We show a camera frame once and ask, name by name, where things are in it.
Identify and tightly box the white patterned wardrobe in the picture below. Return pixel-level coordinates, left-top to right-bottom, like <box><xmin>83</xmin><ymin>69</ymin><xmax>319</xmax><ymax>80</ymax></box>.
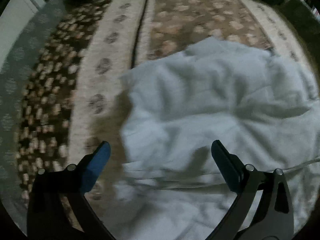
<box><xmin>1</xmin><ymin>0</ymin><xmax>45</xmax><ymax>64</ymax></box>

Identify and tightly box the light blue puffer jacket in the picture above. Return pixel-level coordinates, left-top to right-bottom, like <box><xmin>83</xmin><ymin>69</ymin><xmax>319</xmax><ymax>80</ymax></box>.
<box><xmin>103</xmin><ymin>37</ymin><xmax>319</xmax><ymax>239</ymax></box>

